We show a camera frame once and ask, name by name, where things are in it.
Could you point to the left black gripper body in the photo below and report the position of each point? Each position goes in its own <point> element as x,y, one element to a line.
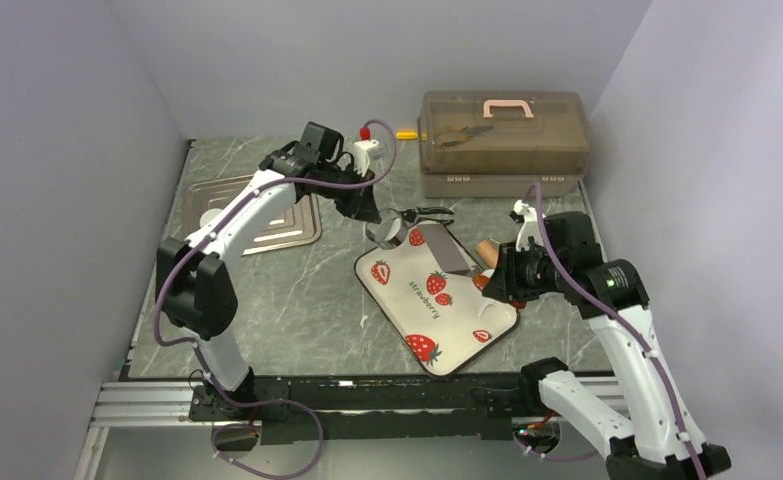
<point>348,200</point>

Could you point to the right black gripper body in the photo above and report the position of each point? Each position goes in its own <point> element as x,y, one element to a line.
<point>528,272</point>

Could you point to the spatula with wooden handle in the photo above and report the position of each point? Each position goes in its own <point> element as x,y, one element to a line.
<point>451,257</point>

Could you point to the strawberry pattern white tray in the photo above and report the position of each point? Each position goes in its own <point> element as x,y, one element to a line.
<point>435,314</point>

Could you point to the wooden rolling pin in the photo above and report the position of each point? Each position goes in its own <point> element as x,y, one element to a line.
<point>488,251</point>

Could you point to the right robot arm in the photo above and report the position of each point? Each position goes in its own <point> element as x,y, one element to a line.
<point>657,438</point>

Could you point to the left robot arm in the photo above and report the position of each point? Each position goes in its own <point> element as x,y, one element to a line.
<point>195,291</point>

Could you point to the flat round dough wrapper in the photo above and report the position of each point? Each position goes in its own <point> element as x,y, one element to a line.
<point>210,217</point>

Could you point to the steel baking tray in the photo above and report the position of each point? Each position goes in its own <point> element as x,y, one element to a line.
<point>300,225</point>

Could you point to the yellow small object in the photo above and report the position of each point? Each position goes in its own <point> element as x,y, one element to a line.
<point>407,135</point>

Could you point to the brown translucent tool box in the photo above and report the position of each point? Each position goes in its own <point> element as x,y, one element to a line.
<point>496,143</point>

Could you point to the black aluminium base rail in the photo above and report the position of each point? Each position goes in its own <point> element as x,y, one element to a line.
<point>302,408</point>

